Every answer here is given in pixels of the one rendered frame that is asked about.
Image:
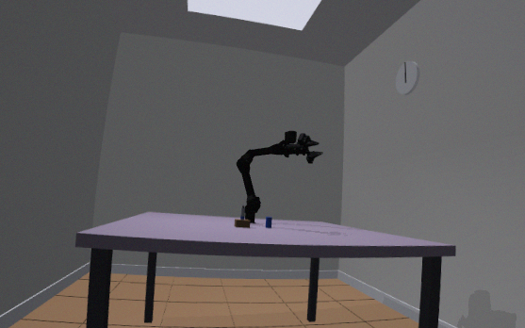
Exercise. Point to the tan square block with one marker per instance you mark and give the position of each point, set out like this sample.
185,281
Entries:
239,223

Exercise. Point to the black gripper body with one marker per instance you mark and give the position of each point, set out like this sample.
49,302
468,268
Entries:
299,148

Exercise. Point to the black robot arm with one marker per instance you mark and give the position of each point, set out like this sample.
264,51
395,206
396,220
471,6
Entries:
285,147

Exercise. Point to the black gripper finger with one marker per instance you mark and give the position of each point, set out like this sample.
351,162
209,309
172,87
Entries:
315,154
308,142

